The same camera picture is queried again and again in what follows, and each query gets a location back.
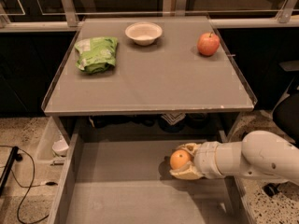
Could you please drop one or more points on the white cup in bin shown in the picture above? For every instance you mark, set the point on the white cup in bin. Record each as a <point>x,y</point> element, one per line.
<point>60,148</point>

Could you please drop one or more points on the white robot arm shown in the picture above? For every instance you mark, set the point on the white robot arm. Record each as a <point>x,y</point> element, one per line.
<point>231,162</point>

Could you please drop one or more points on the white paper bowl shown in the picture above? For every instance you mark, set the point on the white paper bowl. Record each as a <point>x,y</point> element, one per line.
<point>143,33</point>

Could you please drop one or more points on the black office chair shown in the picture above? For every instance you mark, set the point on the black office chair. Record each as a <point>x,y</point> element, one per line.
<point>285,115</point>

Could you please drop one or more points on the grey cabinet with glass top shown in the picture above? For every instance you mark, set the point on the grey cabinet with glass top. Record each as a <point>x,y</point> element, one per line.
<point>169,76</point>

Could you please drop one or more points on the grey open top drawer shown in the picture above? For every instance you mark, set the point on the grey open top drawer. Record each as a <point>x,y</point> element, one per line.
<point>127,181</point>

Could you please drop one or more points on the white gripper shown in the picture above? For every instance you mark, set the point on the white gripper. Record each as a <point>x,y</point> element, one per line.
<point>206,158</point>

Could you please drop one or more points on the red apple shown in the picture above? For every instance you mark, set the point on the red apple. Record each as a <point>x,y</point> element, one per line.
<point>208,44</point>

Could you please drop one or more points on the orange fruit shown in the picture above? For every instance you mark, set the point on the orange fruit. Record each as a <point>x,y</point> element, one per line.
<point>179,159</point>

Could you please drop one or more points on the black bar on floor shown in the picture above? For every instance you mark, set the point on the black bar on floor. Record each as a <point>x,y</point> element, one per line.
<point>4,176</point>

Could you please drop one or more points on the green snack bag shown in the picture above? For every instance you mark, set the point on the green snack bag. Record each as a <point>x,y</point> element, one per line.
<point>96,54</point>

